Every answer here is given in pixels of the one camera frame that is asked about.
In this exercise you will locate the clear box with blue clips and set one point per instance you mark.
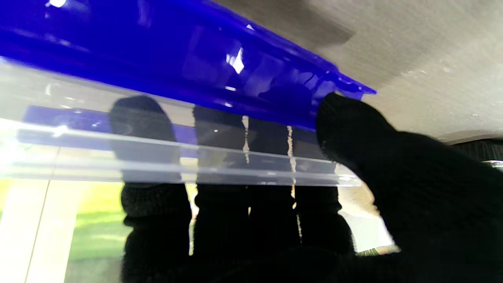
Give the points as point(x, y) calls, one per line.
point(157, 59)

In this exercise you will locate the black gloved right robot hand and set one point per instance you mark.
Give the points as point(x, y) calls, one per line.
point(432, 196)

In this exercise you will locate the printed garden backdrop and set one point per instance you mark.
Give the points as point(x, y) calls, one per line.
point(59, 228)

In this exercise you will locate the clear lid with green label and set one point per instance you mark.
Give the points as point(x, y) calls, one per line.
point(496, 164)

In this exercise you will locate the black plastic tray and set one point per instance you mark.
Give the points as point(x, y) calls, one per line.
point(477, 149)

